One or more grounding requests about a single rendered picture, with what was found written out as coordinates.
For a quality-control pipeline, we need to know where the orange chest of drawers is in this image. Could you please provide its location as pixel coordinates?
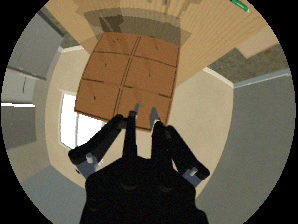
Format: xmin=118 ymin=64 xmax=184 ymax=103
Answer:
xmin=73 ymin=32 xmax=181 ymax=133

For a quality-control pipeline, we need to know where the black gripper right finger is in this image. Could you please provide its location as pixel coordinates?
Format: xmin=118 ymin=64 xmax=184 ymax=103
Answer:
xmin=149 ymin=107 xmax=210 ymax=192

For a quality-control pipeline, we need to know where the brown wooden drawer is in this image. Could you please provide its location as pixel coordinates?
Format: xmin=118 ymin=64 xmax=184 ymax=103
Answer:
xmin=75 ymin=81 xmax=120 ymax=120
xmin=117 ymin=89 xmax=170 ymax=129
xmin=83 ymin=54 xmax=130 ymax=86
xmin=134 ymin=36 xmax=178 ymax=67
xmin=124 ymin=58 xmax=176 ymax=98
xmin=94 ymin=33 xmax=139 ymax=56

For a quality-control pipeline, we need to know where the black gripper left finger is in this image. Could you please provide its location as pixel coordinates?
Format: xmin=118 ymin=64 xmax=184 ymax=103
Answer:
xmin=68 ymin=103 xmax=140 ymax=190

